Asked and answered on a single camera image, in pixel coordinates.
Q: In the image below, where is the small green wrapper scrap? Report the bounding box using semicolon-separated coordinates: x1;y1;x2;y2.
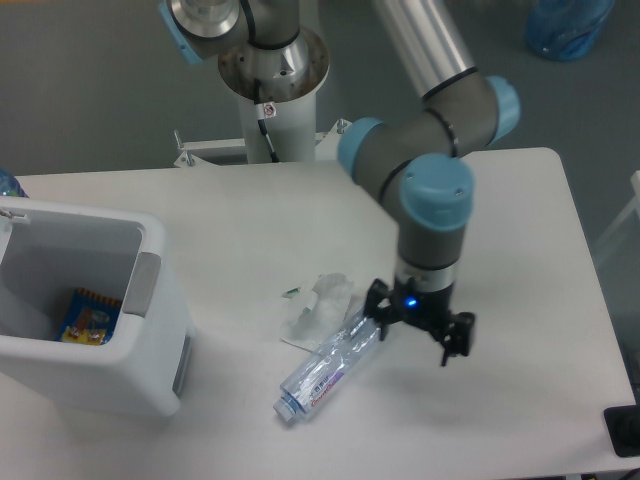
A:
282;286;301;299

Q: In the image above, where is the clear plastic water bottle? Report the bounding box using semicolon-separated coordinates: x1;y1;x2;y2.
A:
273;307;380;424

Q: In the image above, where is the white frame at right edge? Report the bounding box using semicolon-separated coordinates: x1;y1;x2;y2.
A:
592;171;639;268

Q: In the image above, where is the white plastic trash can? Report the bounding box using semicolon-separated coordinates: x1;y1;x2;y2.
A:
1;197;195;417

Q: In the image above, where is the blue bottle at left edge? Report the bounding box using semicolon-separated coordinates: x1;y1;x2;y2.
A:
0;168;28;198

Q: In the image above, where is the large blue water jug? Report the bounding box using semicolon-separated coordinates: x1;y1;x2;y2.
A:
524;0;615;62

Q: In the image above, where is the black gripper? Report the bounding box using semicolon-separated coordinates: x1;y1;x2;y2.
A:
364;279;475;367

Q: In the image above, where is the clear plastic wrapper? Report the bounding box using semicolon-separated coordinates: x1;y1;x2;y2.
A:
279;273;357;352

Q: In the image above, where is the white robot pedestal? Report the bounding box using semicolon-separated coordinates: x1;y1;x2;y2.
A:
174;27;351;167

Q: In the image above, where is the blue yellow snack packet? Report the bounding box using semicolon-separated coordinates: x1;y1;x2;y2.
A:
55;288;122;346

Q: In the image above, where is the black device at table corner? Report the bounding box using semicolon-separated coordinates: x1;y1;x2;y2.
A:
603;405;639;458

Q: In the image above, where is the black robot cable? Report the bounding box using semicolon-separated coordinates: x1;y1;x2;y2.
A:
252;79;281;164

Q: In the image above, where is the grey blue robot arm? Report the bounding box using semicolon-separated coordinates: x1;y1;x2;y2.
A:
159;1;520;358

